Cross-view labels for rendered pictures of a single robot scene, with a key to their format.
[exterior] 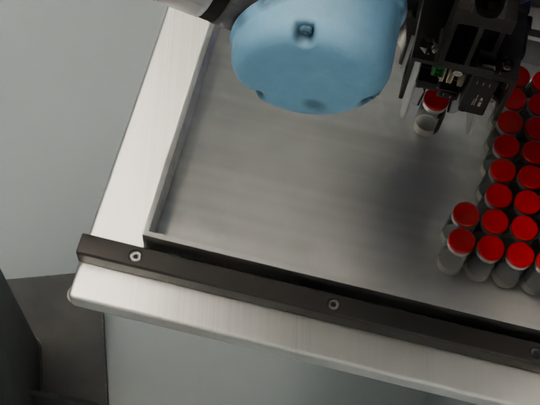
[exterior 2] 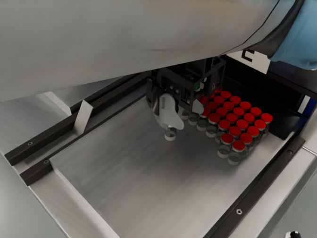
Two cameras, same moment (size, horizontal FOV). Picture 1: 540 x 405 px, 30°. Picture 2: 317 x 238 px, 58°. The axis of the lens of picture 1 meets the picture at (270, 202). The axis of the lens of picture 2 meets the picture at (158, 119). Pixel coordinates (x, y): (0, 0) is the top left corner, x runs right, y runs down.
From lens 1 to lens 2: 0.43 m
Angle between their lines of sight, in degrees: 33
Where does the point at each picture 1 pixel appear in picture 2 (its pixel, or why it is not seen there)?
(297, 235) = (192, 209)
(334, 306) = (240, 211)
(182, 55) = (68, 207)
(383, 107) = (152, 145)
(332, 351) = (256, 227)
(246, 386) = not seen: outside the picture
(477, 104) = (213, 88)
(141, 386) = not seen: outside the picture
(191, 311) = not seen: outside the picture
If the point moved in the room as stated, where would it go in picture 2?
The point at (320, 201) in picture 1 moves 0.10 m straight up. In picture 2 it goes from (180, 191) to (185, 154)
